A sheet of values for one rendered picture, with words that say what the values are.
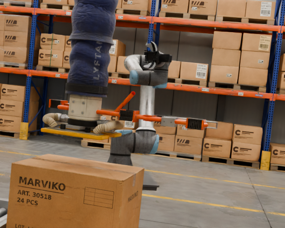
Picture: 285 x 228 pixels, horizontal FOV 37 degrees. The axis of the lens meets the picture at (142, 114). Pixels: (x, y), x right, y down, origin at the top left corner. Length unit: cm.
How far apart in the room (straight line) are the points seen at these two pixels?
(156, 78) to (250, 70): 678
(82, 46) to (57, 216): 86
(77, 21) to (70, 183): 81
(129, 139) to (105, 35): 103
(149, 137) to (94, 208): 107
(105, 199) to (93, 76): 62
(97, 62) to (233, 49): 730
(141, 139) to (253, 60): 653
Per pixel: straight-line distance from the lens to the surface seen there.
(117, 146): 304
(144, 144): 305
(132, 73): 265
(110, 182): 207
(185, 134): 930
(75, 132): 217
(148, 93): 314
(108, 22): 223
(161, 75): 267
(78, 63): 221
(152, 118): 213
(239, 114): 1063
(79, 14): 223
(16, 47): 1034
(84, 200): 214
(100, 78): 221
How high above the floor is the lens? 137
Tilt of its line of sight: 3 degrees down
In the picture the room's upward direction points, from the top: 6 degrees clockwise
